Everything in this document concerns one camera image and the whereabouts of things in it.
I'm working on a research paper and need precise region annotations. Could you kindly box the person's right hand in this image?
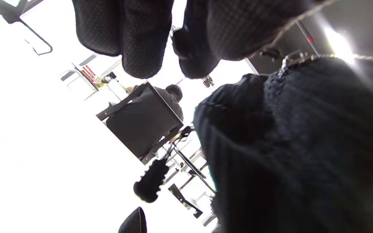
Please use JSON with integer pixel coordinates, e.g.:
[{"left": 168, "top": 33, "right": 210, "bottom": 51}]
[{"left": 119, "top": 158, "right": 171, "bottom": 233}]

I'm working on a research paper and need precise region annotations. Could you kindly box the person's left hand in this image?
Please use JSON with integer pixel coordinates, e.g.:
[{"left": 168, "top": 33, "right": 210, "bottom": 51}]
[{"left": 72, "top": 0, "right": 373, "bottom": 233}]

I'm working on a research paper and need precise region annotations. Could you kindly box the black top white leg desk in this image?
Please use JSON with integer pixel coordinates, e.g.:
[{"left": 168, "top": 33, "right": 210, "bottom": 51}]
[{"left": 170, "top": 144, "right": 218, "bottom": 195}]

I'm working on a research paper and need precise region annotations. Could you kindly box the black office chair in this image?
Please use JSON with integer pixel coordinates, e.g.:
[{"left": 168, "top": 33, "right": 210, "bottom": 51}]
[{"left": 96, "top": 82, "right": 194, "bottom": 166}]

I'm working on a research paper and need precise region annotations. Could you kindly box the bright ceiling light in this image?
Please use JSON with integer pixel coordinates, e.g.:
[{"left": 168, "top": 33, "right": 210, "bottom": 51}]
[{"left": 323, "top": 27, "right": 356, "bottom": 64}]

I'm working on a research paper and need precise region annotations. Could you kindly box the white rolling cart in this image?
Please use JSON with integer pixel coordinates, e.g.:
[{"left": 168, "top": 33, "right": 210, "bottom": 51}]
[{"left": 60, "top": 54, "right": 129, "bottom": 101}]

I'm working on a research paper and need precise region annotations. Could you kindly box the shelf with red items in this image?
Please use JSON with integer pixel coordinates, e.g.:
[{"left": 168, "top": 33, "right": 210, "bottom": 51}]
[{"left": 72, "top": 62, "right": 99, "bottom": 92}]

